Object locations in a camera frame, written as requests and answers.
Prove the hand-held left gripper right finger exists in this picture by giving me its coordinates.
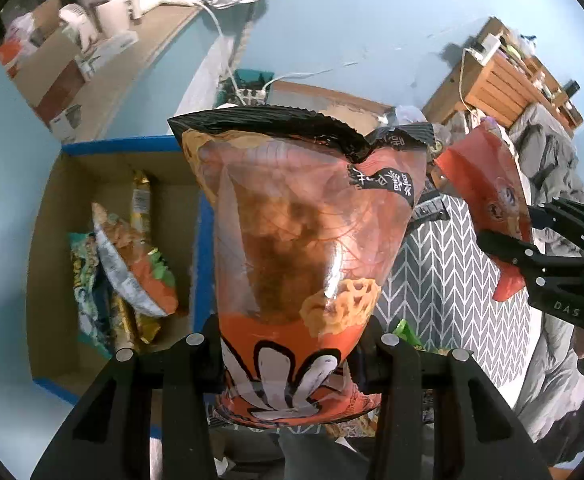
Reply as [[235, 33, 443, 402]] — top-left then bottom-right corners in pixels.
[[357, 327, 538, 480]]

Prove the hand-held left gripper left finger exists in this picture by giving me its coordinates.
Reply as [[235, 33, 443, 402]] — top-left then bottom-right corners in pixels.
[[29, 315, 223, 480]]

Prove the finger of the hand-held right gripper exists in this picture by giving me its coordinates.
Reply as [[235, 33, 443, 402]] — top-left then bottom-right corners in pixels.
[[527, 198, 584, 251], [476, 229, 584, 287]]

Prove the red-orange snack packet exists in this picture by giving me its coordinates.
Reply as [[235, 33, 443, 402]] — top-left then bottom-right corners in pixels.
[[431, 119, 535, 303]]

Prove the short yellow snack packet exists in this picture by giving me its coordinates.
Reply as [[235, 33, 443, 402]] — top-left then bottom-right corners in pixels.
[[109, 287, 163, 346]]

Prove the silver and orange snack packet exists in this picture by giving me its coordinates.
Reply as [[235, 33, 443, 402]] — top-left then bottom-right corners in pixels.
[[91, 201, 181, 319]]

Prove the teal snack packet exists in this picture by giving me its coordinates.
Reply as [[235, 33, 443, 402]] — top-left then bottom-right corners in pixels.
[[68, 231, 120, 358]]

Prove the clear orange snack bag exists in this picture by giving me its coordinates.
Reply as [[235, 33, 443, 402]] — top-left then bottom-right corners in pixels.
[[167, 104, 437, 430]]

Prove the long yellow snack packet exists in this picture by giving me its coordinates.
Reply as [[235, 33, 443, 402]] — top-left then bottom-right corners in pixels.
[[130, 169, 154, 246]]

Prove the cardboard box with blue edge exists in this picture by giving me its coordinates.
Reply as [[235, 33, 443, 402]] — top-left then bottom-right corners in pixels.
[[26, 135, 225, 438]]

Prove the green snack packet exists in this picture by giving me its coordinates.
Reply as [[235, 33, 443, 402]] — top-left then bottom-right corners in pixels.
[[393, 319, 427, 353]]

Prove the glossy black snack packet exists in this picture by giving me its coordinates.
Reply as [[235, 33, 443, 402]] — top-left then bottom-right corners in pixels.
[[421, 389, 440, 423]]

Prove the grey duvet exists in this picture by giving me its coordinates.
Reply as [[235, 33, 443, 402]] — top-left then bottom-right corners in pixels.
[[508, 104, 584, 261]]

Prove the grey herringbone tablecloth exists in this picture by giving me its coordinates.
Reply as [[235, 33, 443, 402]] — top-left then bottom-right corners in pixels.
[[371, 194, 544, 391]]

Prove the grey bed sheet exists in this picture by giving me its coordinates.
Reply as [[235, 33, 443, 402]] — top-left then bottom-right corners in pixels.
[[512, 255, 584, 466]]

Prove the wooden headboard shelf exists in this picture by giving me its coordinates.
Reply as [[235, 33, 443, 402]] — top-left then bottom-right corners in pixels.
[[421, 16, 584, 132]]

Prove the white power strip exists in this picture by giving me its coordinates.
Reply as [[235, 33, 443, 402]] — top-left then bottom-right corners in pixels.
[[476, 34, 504, 65]]

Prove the teal plastic crate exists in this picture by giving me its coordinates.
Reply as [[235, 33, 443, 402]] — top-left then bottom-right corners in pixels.
[[233, 68, 274, 107]]

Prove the long white box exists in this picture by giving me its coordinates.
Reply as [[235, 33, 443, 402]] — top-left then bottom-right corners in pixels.
[[76, 30, 139, 80]]

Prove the orange lidded container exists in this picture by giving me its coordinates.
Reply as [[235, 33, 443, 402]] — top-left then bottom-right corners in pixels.
[[0, 39, 25, 68]]

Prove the white power cable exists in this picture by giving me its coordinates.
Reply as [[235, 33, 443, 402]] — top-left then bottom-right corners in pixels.
[[192, 0, 353, 106]]

